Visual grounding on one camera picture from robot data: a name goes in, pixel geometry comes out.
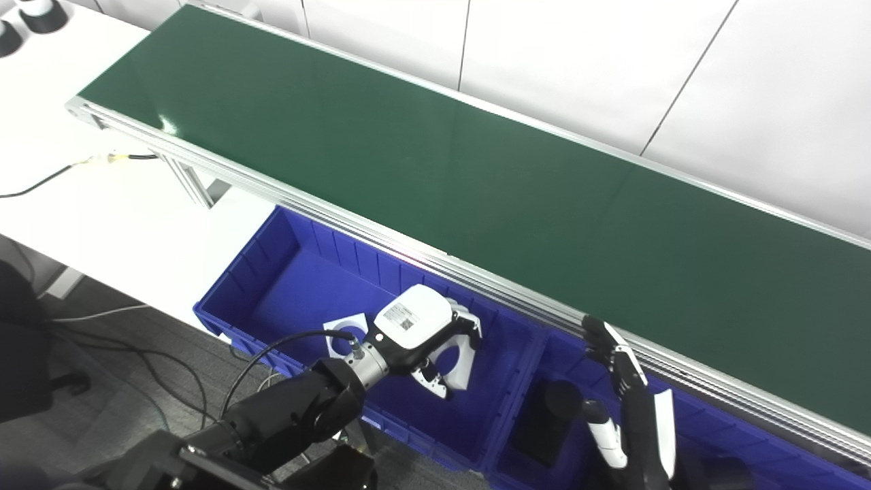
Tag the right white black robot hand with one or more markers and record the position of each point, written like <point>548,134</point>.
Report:
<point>639,435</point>

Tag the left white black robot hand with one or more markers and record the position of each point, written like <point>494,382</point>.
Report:
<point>415,320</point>

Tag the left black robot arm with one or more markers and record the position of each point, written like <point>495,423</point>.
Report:
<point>292,408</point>

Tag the blue bin with black parts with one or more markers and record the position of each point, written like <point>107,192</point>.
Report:
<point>735,435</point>

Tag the black cylinder plate part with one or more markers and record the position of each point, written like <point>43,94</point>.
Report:
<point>544,422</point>

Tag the blue bin with white parts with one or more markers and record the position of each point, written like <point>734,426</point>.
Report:
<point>306,286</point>

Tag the green conveyor belt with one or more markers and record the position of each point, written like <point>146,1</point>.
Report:
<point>476,170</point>

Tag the aluminium conveyor leg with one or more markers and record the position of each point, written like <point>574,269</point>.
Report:
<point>197,180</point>

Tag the black round part white top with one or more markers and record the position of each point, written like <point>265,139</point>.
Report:
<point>7,41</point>
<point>44,17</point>

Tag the black robot torso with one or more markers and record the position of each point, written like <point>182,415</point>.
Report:
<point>204,469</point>

